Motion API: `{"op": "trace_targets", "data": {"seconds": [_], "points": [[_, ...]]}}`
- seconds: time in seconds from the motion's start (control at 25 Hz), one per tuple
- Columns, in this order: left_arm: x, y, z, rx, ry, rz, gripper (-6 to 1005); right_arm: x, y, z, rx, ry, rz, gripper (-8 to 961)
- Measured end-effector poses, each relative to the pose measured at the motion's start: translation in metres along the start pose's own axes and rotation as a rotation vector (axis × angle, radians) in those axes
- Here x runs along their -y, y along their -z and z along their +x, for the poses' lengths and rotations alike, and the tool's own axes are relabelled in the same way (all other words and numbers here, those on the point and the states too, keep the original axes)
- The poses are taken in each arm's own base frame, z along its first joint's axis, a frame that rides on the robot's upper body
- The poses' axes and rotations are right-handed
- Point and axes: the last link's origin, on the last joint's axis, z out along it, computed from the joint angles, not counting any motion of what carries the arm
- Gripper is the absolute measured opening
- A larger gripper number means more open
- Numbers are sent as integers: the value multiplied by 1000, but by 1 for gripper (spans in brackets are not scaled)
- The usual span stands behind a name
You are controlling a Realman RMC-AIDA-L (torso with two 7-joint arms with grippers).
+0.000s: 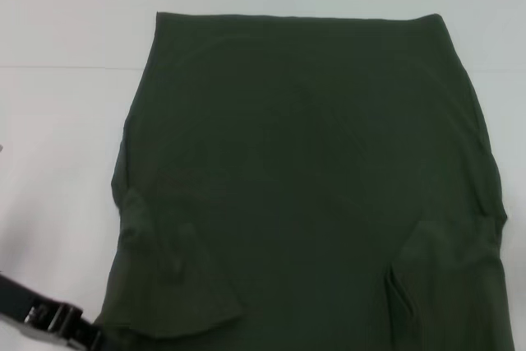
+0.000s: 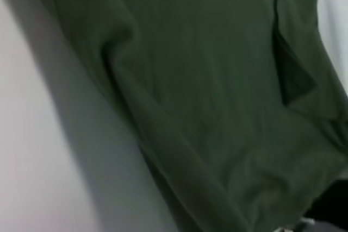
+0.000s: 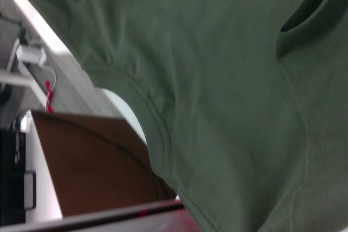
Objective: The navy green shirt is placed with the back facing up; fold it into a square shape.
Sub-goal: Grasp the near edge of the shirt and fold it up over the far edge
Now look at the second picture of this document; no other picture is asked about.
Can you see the dark green shirt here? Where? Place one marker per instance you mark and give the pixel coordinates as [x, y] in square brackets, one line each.
[190, 93]

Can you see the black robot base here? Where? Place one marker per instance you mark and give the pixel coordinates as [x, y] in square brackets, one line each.
[330, 204]

